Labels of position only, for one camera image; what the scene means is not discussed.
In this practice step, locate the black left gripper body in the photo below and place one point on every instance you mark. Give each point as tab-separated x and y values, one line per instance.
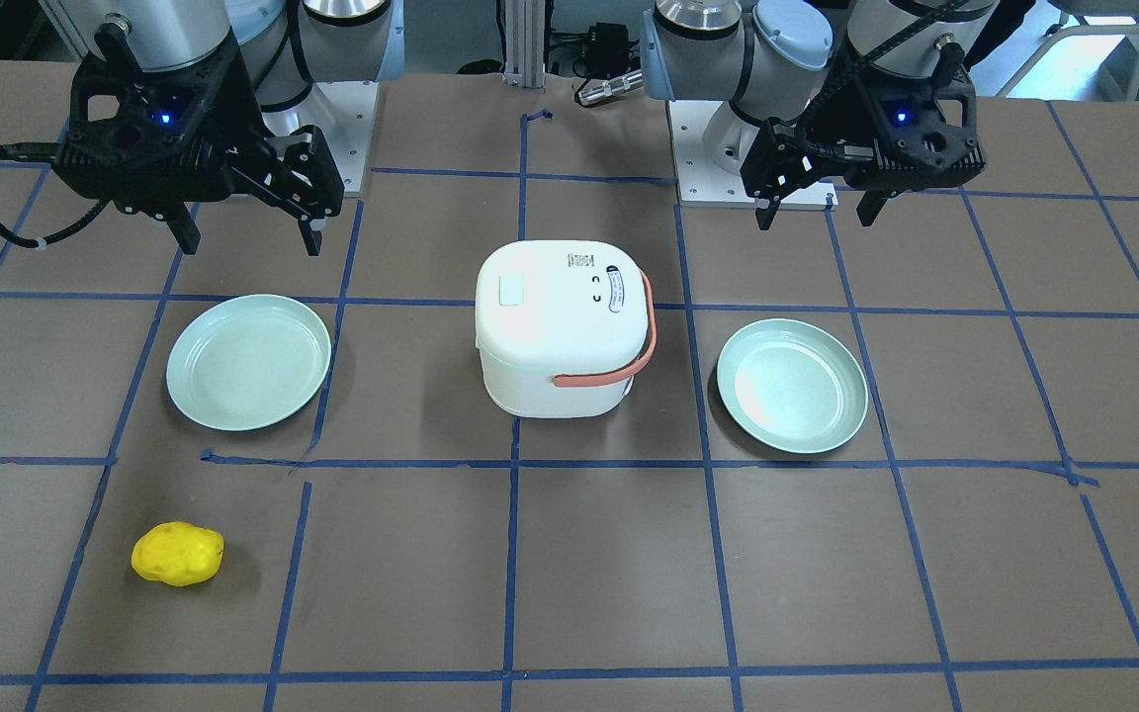
830	121

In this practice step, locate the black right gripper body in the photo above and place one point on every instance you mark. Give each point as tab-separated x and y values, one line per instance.
251	127

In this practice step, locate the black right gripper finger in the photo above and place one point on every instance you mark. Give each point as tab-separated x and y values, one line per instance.
181	222
311	231

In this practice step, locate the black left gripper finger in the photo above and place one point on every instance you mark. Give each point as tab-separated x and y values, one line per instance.
871	204
766	211

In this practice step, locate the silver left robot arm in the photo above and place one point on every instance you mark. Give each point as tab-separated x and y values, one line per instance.
767	102

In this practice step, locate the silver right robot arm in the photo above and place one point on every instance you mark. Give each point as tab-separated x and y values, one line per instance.
288	47

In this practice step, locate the white rice cooker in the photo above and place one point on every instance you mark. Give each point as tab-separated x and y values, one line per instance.
562	327

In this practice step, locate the light green plate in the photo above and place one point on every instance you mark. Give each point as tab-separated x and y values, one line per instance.
249	362
792	386

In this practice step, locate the silver metal connector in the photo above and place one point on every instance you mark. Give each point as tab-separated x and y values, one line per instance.
594	92

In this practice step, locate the yellow lemon toy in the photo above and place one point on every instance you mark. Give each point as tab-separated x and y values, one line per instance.
178	554

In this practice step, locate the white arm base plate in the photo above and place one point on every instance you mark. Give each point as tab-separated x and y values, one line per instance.
348	113
709	143

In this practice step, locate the aluminium frame post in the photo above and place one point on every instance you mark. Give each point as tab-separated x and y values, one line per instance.
524	27

